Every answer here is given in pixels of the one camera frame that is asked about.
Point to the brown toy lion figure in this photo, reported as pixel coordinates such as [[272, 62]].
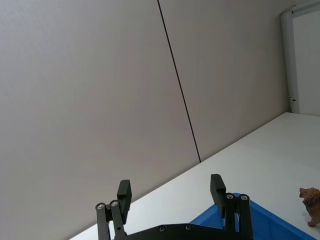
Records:
[[311, 206]]

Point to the blue plastic bin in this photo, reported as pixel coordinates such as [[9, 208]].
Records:
[[260, 222]]

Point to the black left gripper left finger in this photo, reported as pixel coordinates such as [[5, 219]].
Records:
[[124, 200]]

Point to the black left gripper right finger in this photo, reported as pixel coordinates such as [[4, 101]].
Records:
[[220, 197]]

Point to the white framed board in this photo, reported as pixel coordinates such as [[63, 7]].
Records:
[[303, 60]]

